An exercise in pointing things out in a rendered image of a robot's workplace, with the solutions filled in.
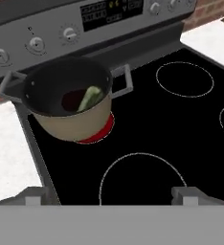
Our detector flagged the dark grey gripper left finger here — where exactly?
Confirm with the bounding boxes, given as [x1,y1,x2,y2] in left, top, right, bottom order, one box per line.
[0,187,51,207]

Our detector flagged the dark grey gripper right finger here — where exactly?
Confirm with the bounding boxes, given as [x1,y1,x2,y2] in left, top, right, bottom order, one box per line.
[170,187,224,207]

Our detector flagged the dark avocado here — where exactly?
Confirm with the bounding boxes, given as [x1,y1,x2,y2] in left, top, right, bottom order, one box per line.
[61,89,87,113]

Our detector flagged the green cucumber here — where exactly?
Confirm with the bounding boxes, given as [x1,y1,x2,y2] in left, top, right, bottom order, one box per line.
[77,85,103,113]

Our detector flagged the black glass hob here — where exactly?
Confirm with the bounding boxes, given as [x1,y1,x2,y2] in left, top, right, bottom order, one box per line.
[0,0,224,207]

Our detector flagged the beige pot with grey handles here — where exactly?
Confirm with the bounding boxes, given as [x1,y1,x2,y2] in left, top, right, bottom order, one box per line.
[0,56,134,143]

